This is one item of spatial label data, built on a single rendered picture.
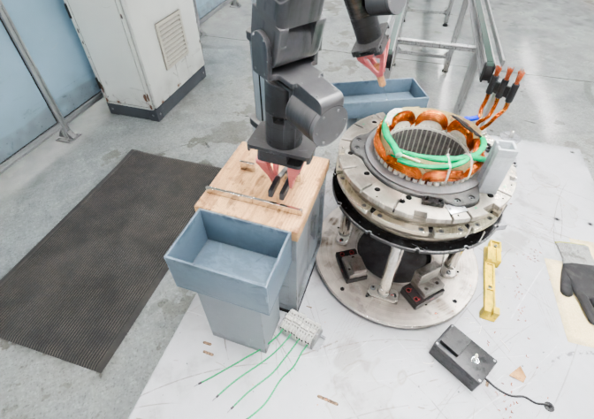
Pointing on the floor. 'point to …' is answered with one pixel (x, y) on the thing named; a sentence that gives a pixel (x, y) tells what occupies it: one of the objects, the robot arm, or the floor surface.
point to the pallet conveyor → (484, 61)
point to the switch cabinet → (137, 37)
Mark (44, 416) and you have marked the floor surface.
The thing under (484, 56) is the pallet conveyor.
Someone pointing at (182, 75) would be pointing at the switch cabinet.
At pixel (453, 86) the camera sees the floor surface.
